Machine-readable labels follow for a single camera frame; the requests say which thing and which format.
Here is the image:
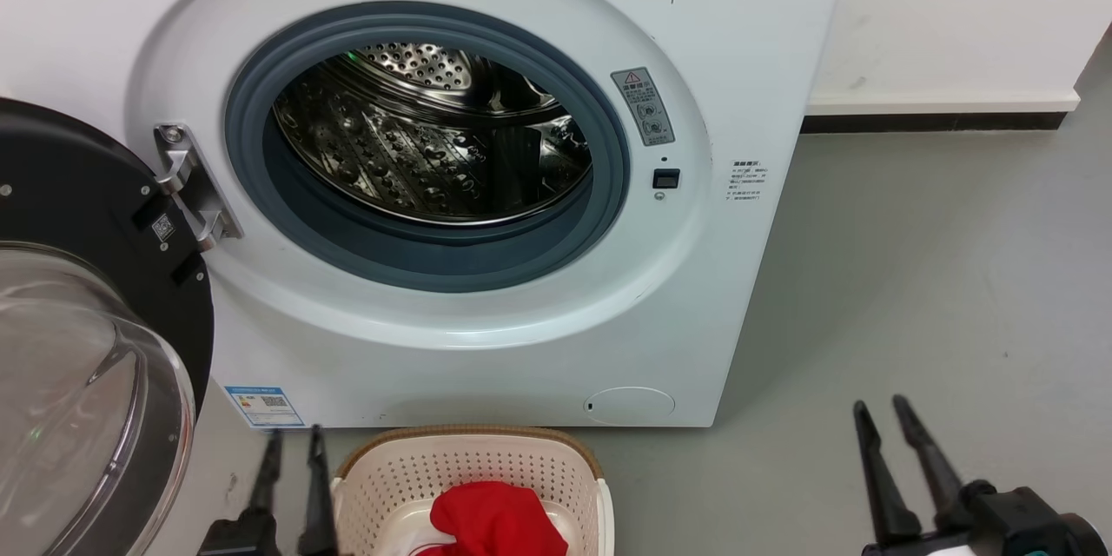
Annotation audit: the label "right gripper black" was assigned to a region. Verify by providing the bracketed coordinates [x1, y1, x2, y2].
[854, 395, 1109, 556]

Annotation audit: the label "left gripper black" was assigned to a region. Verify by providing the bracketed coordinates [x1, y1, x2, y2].
[198, 426, 338, 556]

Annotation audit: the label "red and white garment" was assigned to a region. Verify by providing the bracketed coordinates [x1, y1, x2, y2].
[408, 480, 570, 556]

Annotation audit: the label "cream perforated laundry basket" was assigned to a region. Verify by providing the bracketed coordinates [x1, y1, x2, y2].
[330, 426, 615, 556]

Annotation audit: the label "stainless steel washing machine drum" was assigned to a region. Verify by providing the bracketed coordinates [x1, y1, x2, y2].
[271, 42, 594, 227]

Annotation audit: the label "open washer door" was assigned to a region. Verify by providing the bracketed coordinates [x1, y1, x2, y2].
[0, 97, 215, 556]

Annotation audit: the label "blue energy label sticker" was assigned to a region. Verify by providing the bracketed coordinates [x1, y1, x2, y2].
[223, 385, 306, 428]

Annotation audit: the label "grey rubber door gasket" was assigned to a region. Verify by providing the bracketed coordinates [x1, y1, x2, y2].
[223, 2, 632, 294]

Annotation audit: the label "white front-load washing machine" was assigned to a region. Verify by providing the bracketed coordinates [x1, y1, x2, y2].
[0, 0, 854, 429]

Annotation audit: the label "round white filter cover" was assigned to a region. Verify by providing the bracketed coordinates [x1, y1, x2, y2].
[582, 386, 677, 426]

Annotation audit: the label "silver metal door hinge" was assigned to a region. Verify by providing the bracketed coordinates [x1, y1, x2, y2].
[154, 123, 244, 253]

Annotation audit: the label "small printed text sticker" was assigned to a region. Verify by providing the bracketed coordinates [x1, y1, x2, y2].
[728, 160, 767, 202]

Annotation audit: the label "white and black baseboard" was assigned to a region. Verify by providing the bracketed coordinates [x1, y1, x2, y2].
[801, 89, 1081, 134]

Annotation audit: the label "grey warning sticker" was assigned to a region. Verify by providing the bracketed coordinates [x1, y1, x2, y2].
[611, 67, 676, 147]

